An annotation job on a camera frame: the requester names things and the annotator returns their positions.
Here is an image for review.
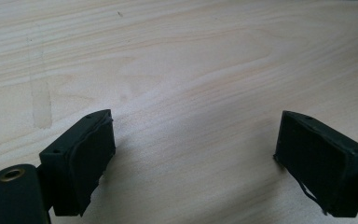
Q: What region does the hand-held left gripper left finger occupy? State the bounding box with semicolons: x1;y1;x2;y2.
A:
38;108;117;217

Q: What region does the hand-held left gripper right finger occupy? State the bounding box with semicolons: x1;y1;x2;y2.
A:
273;110;358;218

